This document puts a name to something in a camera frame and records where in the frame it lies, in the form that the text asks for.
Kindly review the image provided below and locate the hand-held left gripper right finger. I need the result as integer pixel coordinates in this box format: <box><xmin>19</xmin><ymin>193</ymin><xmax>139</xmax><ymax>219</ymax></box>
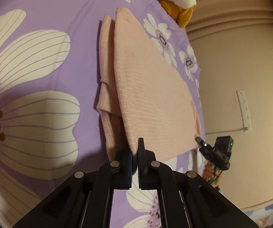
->
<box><xmin>138</xmin><ymin>138</ymin><xmax>256</xmax><ymax>228</ymax></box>

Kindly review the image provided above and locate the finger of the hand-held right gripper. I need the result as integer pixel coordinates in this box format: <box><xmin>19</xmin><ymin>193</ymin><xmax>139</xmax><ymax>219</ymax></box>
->
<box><xmin>195</xmin><ymin>136</ymin><xmax>208</xmax><ymax>151</ymax></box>

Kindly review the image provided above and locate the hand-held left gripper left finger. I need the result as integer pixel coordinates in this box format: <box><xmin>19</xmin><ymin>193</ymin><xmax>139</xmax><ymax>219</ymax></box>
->
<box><xmin>13</xmin><ymin>150</ymin><xmax>134</xmax><ymax>228</ymax></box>

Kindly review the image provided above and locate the pink long-sleeve shirt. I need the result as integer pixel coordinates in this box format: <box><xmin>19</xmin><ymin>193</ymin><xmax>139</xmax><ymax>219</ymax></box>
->
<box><xmin>94</xmin><ymin>7</ymin><xmax>202</xmax><ymax>162</ymax></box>

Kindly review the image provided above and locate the person's right hand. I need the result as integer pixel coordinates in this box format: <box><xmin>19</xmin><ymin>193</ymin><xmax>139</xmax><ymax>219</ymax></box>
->
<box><xmin>203</xmin><ymin>160</ymin><xmax>222</xmax><ymax>183</ymax></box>

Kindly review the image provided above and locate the pale printed bed sheet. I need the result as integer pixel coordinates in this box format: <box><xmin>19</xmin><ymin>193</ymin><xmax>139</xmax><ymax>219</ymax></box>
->
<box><xmin>242</xmin><ymin>196</ymin><xmax>273</xmax><ymax>228</ymax></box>

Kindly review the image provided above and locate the orange cloth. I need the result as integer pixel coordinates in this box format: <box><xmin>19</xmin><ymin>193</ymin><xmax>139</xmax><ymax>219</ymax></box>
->
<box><xmin>159</xmin><ymin>0</ymin><xmax>196</xmax><ymax>28</ymax></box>

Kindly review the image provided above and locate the purple floral blanket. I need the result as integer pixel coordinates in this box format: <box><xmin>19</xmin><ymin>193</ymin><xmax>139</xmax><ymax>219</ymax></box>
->
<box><xmin>0</xmin><ymin>0</ymin><xmax>203</xmax><ymax>228</ymax></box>

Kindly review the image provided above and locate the white wall power strip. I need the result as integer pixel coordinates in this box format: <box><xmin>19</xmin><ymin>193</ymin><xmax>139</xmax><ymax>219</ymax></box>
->
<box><xmin>236</xmin><ymin>90</ymin><xmax>252</xmax><ymax>131</ymax></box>

